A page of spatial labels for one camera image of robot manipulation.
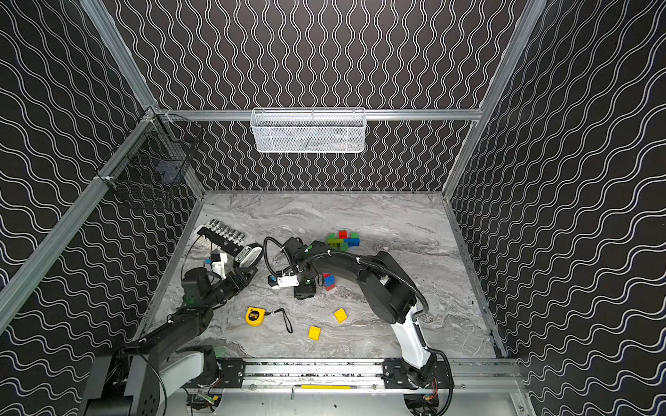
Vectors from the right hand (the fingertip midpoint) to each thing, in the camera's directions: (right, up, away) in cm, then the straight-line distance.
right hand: (301, 284), depth 91 cm
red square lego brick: (+11, -1, +2) cm, 11 cm away
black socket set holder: (-34, +16, +13) cm, 40 cm away
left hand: (-13, +6, -6) cm, 16 cm away
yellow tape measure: (-14, -9, -7) cm, 18 cm away
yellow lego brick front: (+5, -12, -11) cm, 17 cm away
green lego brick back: (+20, +16, +15) cm, 30 cm away
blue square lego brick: (+10, +2, -2) cm, 10 cm away
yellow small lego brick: (+14, -8, -7) cm, 17 cm away
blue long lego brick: (+19, +14, +10) cm, 25 cm away
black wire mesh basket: (-55, +48, +7) cm, 73 cm away
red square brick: (+15, +17, +13) cm, 26 cm away
